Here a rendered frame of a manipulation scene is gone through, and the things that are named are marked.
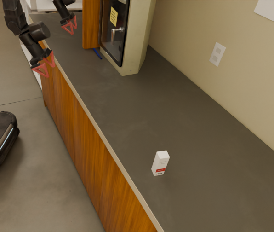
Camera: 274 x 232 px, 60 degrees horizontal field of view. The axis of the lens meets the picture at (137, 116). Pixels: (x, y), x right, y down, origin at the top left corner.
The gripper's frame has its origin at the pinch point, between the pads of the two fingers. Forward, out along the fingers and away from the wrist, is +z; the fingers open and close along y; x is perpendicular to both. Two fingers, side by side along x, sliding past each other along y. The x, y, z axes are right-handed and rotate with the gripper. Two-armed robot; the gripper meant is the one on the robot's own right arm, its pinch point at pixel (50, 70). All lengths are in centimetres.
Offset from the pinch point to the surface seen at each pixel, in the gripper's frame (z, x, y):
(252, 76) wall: 38, -91, 2
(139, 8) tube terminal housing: -5, -48, 24
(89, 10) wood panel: -7, -16, 49
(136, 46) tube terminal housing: 13.2, -38.7, 24.7
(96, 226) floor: 106, 25, -26
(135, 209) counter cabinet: 49, -27, -50
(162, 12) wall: 15, -56, 68
